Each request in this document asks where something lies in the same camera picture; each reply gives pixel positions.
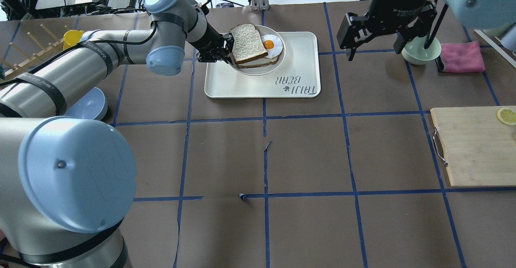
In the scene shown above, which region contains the wooden cutting board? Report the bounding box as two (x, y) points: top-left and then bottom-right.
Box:
(431, 106), (516, 187)

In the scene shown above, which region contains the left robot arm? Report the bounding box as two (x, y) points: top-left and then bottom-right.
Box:
(1, 0), (234, 268)

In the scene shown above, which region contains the pink cloth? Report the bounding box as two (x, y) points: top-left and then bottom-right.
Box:
(435, 42), (485, 73)

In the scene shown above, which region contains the fried egg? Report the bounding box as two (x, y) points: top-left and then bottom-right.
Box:
(260, 34), (284, 59)

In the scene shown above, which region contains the bread slice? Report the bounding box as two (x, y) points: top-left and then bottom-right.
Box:
(230, 23), (268, 64)
(236, 56), (280, 69)

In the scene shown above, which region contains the blue bowl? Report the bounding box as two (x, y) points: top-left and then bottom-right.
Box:
(65, 87), (108, 121)

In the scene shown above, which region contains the cream bear serving tray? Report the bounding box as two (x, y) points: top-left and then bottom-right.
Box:
(204, 31), (321, 99)

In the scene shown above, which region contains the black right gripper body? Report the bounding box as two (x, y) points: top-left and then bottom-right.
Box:
(364, 0), (429, 42)

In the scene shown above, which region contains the yellow cup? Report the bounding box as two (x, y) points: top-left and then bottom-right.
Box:
(63, 29), (84, 51)

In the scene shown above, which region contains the bread slice on plate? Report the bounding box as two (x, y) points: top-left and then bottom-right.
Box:
(236, 56), (280, 69)

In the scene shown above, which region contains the white rack with cups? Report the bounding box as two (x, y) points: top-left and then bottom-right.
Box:
(475, 29), (516, 68)

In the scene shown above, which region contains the green bowl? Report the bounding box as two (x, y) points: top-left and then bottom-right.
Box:
(401, 37), (441, 65)

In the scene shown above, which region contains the cream round plate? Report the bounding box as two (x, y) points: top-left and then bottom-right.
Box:
(231, 25), (286, 76)

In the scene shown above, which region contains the lemon slice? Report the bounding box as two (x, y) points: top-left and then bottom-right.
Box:
(496, 108), (516, 125)

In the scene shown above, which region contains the wooden dish rack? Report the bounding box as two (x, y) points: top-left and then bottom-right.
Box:
(1, 20), (74, 82)

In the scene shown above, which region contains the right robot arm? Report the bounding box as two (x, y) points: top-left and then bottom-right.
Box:
(337, 0), (516, 60)

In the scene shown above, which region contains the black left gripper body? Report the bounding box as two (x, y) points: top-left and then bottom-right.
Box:
(196, 20), (224, 63)

